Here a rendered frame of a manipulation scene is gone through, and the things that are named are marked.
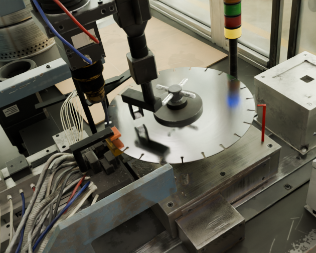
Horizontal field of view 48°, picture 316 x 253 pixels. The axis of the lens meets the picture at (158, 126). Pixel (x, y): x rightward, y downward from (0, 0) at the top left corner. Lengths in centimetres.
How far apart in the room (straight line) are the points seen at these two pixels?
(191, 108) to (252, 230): 29
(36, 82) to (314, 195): 64
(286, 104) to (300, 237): 31
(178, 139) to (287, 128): 33
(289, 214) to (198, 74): 38
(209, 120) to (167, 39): 79
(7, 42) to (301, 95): 90
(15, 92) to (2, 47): 46
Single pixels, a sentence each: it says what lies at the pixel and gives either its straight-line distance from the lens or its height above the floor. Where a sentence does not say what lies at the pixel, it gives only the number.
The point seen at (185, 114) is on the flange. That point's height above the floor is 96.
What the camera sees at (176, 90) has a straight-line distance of 75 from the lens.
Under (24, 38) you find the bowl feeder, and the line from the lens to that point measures 127.
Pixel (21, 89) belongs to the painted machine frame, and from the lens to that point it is 86.
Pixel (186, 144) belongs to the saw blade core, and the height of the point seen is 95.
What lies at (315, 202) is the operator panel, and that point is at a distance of 83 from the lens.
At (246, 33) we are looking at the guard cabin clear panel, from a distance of 129.
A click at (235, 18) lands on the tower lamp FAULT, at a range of 97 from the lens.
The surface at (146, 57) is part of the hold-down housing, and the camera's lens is 64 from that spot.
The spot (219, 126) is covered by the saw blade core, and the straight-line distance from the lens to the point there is 74.
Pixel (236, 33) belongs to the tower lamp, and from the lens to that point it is 98.
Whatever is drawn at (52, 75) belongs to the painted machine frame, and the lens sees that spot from 86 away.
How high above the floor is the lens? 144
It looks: 40 degrees down
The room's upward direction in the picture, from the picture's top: 12 degrees counter-clockwise
